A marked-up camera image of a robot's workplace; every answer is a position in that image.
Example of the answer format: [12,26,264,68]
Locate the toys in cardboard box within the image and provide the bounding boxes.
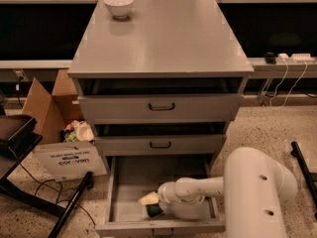
[60,120,94,142]

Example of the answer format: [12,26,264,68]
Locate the white hanging cable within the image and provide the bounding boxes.
[268,61,310,110]

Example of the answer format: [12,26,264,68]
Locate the grey drawer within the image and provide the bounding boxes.
[96,155,225,238]
[95,134,226,156]
[78,94,243,124]

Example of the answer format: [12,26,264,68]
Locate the yellow green sponge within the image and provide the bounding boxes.
[146,203,163,218]

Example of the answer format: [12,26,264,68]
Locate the white power strip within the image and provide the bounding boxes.
[276,54,315,64]

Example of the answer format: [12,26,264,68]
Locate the middle grey drawer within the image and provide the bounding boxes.
[95,134,226,156]

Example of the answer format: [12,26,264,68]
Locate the bottom grey drawer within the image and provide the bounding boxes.
[96,155,225,238]

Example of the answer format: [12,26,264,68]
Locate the white ceramic bowl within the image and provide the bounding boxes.
[104,0,134,19]

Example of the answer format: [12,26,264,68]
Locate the black bar right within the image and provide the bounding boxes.
[291,141,317,219]

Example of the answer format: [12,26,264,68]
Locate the small black device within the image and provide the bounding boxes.
[264,52,276,64]

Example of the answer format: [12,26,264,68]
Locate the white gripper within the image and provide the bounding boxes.
[139,180,205,220]

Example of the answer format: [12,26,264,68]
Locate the grey drawer cabinet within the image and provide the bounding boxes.
[67,0,255,171]

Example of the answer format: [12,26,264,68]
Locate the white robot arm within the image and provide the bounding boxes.
[139,147,298,238]

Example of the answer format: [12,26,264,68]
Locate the black stand frame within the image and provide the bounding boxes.
[0,114,95,238]

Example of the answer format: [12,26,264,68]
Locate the brown cardboard box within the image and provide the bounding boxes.
[22,69,84,144]

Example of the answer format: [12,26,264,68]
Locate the black floor cable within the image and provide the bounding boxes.
[18,162,97,226]

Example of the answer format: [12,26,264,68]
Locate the top grey drawer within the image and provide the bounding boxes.
[78,94,243,124]

